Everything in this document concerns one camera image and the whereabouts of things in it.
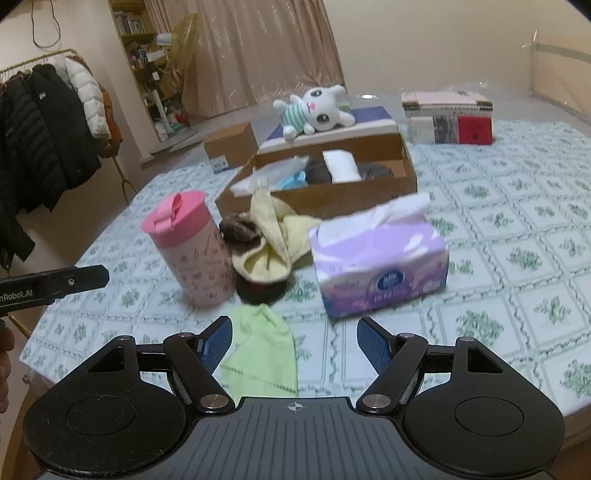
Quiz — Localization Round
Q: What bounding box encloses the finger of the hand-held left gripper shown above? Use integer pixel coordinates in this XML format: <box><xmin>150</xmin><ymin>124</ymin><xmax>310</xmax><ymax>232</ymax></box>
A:
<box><xmin>51</xmin><ymin>265</ymin><xmax>110</xmax><ymax>298</ymax></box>

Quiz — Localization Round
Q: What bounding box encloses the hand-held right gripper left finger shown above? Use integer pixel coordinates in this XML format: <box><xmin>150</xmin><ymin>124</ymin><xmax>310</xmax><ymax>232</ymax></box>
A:
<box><xmin>88</xmin><ymin>316</ymin><xmax>236</xmax><ymax>414</ymax></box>

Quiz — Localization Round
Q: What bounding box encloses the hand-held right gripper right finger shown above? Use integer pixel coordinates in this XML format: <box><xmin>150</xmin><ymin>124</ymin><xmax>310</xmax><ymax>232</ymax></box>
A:
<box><xmin>355</xmin><ymin>316</ymin><xmax>506</xmax><ymax>415</ymax></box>

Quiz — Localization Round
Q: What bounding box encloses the light green cloth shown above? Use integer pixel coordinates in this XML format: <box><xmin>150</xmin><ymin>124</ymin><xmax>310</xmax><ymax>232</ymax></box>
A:
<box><xmin>217</xmin><ymin>304</ymin><xmax>298</xmax><ymax>398</ymax></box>

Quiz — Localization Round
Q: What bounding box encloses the yellow towel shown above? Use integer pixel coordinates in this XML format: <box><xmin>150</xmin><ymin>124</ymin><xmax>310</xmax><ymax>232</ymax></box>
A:
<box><xmin>231</xmin><ymin>178</ymin><xmax>324</xmax><ymax>283</ymax></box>

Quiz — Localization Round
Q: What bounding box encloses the brown fuzzy cloth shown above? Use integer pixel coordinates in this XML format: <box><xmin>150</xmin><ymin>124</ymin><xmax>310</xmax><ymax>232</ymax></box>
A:
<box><xmin>219</xmin><ymin>213</ymin><xmax>289</xmax><ymax>305</ymax></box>

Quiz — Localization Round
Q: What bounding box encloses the cardboard tray box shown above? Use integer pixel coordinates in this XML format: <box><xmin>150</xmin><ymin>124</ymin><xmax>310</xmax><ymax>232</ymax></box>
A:
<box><xmin>215</xmin><ymin>131</ymin><xmax>419</xmax><ymax>220</ymax></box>

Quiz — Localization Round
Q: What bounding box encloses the dark grey cloth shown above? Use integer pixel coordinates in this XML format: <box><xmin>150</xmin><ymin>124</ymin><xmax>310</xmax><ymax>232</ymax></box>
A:
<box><xmin>305</xmin><ymin>157</ymin><xmax>395</xmax><ymax>185</ymax></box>

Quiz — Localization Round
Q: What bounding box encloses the white cloth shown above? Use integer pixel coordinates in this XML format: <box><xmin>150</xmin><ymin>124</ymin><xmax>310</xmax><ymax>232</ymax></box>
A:
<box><xmin>322</xmin><ymin>150</ymin><xmax>363</xmax><ymax>184</ymax></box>

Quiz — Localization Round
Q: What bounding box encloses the frosted plastic pouch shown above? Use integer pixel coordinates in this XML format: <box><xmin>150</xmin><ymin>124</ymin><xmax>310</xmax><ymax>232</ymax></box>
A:
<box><xmin>230</xmin><ymin>156</ymin><xmax>309</xmax><ymax>197</ymax></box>

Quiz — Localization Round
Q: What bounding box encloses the pink tumbler cup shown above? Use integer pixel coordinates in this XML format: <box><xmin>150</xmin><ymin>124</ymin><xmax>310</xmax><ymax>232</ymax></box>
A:
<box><xmin>141</xmin><ymin>190</ymin><xmax>236</xmax><ymax>309</ymax></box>

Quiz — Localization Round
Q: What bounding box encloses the purple tissue pack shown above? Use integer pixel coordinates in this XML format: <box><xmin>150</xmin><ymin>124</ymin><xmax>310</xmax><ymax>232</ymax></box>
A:
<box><xmin>307</xmin><ymin>191</ymin><xmax>450</xmax><ymax>319</ymax></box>

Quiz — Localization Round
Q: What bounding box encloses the black puffer jacket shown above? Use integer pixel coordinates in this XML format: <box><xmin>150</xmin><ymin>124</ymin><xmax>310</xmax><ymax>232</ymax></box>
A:
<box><xmin>25</xmin><ymin>62</ymin><xmax>103</xmax><ymax>208</ymax></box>
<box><xmin>0</xmin><ymin>78</ymin><xmax>40</xmax><ymax>273</ymax></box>

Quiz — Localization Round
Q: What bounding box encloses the gold clothes rack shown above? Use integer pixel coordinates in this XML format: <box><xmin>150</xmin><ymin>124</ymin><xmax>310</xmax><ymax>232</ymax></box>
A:
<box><xmin>0</xmin><ymin>48</ymin><xmax>134</xmax><ymax>195</ymax></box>

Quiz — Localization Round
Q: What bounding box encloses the brown jacket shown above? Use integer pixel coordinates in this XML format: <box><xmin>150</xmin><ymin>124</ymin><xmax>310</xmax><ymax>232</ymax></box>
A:
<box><xmin>97</xmin><ymin>85</ymin><xmax>124</xmax><ymax>158</ymax></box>

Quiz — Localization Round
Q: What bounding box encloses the white puffer jacket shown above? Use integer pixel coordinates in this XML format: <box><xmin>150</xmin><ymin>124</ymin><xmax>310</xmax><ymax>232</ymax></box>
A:
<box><xmin>48</xmin><ymin>55</ymin><xmax>112</xmax><ymax>139</ymax></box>

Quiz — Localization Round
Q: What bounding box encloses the small cardboard box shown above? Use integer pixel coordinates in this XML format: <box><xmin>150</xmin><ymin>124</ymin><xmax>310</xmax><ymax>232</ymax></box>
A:
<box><xmin>204</xmin><ymin>121</ymin><xmax>259</xmax><ymax>175</ymax></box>

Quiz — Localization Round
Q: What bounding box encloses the blue and white box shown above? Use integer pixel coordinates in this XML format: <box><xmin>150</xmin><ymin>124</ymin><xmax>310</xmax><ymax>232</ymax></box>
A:
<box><xmin>256</xmin><ymin>105</ymin><xmax>399</xmax><ymax>155</ymax></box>

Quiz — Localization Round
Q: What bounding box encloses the stack of books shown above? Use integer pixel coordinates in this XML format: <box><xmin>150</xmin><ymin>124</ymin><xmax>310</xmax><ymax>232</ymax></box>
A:
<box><xmin>401</xmin><ymin>90</ymin><xmax>494</xmax><ymax>146</ymax></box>

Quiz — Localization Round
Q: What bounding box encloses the white bunny plush toy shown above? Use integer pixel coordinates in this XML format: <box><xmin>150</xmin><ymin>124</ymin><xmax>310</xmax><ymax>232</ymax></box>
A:
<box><xmin>272</xmin><ymin>84</ymin><xmax>356</xmax><ymax>140</ymax></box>

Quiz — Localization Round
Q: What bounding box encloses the bookshelf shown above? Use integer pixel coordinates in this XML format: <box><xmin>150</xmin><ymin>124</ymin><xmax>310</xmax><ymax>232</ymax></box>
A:
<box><xmin>108</xmin><ymin>0</ymin><xmax>185</xmax><ymax>139</ymax></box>

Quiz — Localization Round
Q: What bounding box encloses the plastic covered standing fan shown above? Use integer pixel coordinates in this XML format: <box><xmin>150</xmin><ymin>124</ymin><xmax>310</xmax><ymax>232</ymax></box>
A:
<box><xmin>157</xmin><ymin>14</ymin><xmax>205</xmax><ymax>137</ymax></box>

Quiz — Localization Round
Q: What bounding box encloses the plastic covered mattress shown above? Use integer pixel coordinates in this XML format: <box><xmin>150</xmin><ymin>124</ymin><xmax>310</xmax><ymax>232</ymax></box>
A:
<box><xmin>152</xmin><ymin>80</ymin><xmax>591</xmax><ymax>185</ymax></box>

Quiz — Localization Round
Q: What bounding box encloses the beige curtain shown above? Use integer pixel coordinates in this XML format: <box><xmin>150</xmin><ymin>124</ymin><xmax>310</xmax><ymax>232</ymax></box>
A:
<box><xmin>143</xmin><ymin>0</ymin><xmax>345</xmax><ymax>118</ymax></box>

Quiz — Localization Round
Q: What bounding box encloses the plastic wrapped wooden headboard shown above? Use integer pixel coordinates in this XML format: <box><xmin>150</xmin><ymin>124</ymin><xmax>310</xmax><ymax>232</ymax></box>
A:
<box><xmin>522</xmin><ymin>28</ymin><xmax>591</xmax><ymax>112</ymax></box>

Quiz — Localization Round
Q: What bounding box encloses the black wall cable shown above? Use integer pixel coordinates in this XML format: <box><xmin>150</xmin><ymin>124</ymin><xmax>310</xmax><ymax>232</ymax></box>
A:
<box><xmin>31</xmin><ymin>0</ymin><xmax>59</xmax><ymax>48</ymax></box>

